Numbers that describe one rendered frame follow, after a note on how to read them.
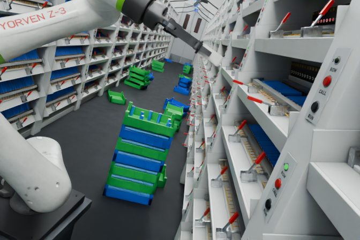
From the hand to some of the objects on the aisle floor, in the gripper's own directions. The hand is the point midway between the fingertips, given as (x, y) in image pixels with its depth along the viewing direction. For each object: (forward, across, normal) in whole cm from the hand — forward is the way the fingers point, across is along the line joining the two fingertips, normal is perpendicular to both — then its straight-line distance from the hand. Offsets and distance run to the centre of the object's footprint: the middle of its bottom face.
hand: (210, 54), depth 72 cm
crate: (+21, -99, -97) cm, 141 cm away
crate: (+15, -77, -100) cm, 127 cm away
